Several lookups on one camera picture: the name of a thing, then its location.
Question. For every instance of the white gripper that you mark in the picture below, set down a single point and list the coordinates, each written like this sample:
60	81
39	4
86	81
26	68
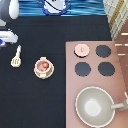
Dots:
7	37

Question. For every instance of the cream slotted spatula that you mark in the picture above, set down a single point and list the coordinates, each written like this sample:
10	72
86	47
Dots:
16	60

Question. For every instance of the pink toy pot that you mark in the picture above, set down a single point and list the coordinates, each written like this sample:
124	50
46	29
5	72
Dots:
43	66

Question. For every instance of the cream round plate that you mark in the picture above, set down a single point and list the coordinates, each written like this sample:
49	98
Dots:
43	74

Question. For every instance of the pink pot lid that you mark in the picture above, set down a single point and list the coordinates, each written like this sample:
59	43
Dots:
82	50

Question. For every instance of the blue white robot base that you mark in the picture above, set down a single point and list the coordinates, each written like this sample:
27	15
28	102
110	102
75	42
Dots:
55	7

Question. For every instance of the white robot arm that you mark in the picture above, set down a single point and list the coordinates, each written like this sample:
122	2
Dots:
9	10

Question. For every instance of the black burner front left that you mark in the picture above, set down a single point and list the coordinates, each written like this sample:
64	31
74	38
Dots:
82	69

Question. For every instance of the black burner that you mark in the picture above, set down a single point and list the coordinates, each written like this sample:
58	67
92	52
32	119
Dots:
82	69
106	69
103	51

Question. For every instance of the black burner rear right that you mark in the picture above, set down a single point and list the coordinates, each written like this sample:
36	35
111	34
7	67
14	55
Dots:
103	51

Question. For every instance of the pink toy stove top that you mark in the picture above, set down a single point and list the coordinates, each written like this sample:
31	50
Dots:
114	85

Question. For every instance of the black burner front right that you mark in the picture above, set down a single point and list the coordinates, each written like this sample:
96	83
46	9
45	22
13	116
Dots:
106	69

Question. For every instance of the grey toy faucet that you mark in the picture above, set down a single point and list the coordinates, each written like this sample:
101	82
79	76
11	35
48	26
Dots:
122	106

